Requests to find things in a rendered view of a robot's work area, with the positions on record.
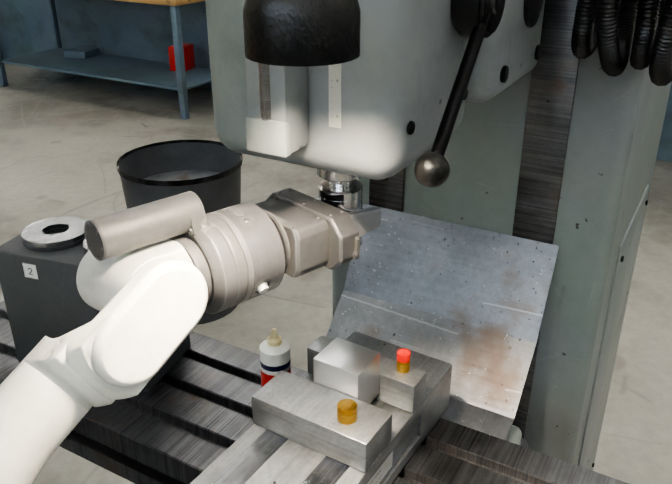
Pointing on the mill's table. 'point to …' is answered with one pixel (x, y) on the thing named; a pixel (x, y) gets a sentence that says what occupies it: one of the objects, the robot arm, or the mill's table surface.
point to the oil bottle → (274, 356)
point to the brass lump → (347, 411)
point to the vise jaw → (321, 420)
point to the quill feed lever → (431, 162)
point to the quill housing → (353, 79)
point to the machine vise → (396, 459)
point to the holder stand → (51, 286)
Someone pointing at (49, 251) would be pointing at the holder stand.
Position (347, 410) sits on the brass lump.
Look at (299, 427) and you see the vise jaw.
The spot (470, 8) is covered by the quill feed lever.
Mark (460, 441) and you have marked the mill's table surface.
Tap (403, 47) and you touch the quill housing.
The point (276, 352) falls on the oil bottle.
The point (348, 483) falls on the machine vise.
